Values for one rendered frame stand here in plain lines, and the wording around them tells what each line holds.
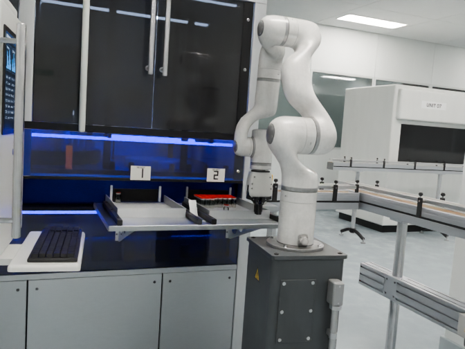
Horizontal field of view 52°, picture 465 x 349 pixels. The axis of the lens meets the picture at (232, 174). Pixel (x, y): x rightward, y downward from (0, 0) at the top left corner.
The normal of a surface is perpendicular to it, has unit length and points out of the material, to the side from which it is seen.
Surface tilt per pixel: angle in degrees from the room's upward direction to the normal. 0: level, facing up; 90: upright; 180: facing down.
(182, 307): 90
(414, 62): 90
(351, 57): 90
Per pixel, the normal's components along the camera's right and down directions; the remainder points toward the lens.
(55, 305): 0.37, 0.11
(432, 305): -0.93, -0.03
